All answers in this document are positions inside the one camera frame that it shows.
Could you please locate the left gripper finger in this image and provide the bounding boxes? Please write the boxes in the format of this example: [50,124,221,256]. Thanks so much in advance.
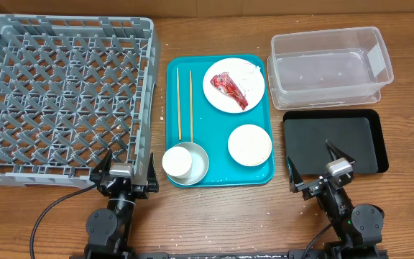
[89,150,113,181]
[147,153,159,192]

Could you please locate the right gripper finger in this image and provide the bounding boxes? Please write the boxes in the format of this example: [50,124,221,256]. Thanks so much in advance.
[286,155,304,193]
[326,140,355,164]

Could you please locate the small white cup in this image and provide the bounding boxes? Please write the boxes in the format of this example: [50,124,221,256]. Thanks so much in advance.
[162,146,193,178]

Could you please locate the grey metal bowl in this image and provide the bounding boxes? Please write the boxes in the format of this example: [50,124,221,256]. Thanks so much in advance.
[167,142,209,186]

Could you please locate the white rice bowl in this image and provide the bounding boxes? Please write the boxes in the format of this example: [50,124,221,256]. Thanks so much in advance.
[228,124,272,167]

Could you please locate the wooden chopstick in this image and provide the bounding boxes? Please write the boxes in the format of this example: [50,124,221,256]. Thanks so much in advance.
[176,68,182,141]
[189,71,193,142]

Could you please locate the large white plate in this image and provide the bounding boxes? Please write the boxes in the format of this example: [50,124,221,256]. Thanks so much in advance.
[203,58,265,114]

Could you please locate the white napkin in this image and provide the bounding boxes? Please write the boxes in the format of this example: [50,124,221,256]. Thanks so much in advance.
[236,63,262,96]

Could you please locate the red snack wrapper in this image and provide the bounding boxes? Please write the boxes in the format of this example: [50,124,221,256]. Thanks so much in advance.
[210,72,248,110]

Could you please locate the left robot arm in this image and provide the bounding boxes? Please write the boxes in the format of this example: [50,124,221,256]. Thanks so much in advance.
[84,151,159,259]

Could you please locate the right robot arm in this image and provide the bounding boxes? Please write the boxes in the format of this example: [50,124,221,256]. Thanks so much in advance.
[286,141,388,259]

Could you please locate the black plastic tray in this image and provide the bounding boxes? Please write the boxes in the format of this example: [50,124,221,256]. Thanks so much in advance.
[282,109,389,176]

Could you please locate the clear plastic bin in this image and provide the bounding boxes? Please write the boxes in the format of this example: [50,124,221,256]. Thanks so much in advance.
[267,27,395,110]

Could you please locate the grey plastic dish rack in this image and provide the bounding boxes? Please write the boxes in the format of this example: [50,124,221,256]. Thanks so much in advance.
[0,14,160,188]

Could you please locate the teal plastic tray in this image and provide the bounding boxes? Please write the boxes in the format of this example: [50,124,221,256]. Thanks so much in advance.
[165,54,275,187]

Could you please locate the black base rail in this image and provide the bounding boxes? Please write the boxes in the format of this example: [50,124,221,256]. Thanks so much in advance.
[69,248,390,259]

